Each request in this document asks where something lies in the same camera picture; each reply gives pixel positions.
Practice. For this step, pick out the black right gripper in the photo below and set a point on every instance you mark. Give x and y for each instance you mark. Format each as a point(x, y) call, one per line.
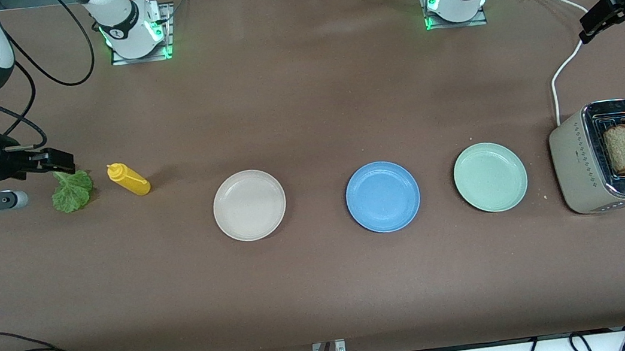
point(9, 162)

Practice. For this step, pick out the green lettuce leaf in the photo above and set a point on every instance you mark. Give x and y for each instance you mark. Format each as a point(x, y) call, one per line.
point(73, 193)

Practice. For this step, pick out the yellow squeeze bottle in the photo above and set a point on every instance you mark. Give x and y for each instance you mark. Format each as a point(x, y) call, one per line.
point(132, 181)

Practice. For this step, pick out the brown bread slice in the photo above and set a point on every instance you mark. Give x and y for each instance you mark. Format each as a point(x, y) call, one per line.
point(620, 150)

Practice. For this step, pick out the light green round plate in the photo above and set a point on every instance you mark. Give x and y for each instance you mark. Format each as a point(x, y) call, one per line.
point(491, 176)

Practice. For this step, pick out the beige round plate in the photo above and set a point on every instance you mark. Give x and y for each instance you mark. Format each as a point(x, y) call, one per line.
point(250, 205)

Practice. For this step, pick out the blue round plate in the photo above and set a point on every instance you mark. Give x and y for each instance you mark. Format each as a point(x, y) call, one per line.
point(383, 196)

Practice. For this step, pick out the beige chrome toaster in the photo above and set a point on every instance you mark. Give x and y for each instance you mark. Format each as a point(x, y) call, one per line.
point(580, 164)

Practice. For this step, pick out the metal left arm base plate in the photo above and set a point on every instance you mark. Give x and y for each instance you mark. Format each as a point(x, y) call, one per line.
point(456, 25)

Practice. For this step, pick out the silver mounting bracket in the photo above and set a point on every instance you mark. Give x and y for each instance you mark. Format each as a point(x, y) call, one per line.
point(340, 350)

